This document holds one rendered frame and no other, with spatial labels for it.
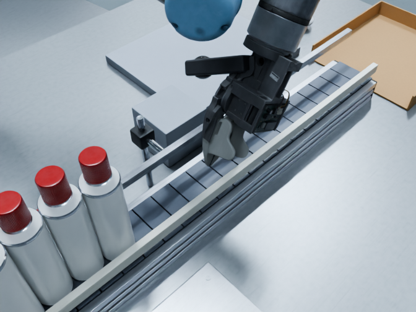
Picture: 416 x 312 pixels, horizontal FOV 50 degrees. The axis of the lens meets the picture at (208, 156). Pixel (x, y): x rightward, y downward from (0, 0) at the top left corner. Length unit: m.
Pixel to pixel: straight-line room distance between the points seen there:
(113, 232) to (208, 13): 0.31
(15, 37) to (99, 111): 0.39
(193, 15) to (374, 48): 0.77
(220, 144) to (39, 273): 0.31
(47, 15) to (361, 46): 0.83
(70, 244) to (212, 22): 0.32
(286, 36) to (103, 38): 0.67
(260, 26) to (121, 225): 0.32
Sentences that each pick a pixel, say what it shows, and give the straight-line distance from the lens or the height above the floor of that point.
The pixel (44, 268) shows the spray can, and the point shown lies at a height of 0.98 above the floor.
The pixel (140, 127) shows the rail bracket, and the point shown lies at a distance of 0.70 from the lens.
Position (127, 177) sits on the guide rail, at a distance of 0.66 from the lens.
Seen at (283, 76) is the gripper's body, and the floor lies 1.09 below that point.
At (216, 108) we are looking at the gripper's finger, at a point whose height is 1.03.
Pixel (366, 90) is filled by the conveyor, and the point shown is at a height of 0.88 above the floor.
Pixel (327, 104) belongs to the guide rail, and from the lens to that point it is 0.87.
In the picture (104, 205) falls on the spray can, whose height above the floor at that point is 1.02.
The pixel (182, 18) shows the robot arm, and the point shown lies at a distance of 0.48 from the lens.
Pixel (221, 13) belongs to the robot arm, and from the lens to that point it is 0.47.
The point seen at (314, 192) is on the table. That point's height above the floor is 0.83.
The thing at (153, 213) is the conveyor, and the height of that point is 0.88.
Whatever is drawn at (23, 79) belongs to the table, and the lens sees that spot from 1.11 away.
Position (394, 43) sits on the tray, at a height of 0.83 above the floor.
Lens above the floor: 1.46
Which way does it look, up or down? 48 degrees down
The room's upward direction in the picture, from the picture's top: straight up
